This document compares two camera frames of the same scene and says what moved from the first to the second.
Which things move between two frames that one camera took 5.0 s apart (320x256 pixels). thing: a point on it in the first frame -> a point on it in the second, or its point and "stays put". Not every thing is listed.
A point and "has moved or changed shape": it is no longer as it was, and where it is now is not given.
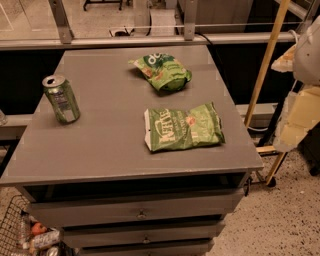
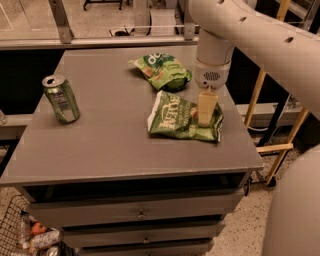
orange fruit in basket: x=38 y=228 stays put
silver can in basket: x=53 y=251 stays put
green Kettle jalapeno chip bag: x=196 y=127 has moved or changed shape
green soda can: x=62 y=99 stays put
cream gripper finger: x=300 y=114 -> x=211 y=77
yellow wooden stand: x=281 y=155 stays put
